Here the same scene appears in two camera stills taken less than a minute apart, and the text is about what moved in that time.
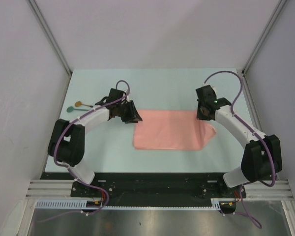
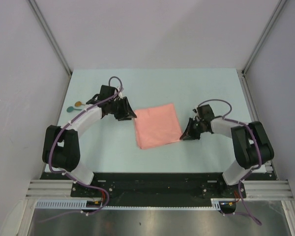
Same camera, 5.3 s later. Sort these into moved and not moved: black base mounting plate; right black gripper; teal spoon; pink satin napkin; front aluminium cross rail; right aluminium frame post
Moved: pink satin napkin; right black gripper
Not moved: black base mounting plate; teal spoon; right aluminium frame post; front aluminium cross rail
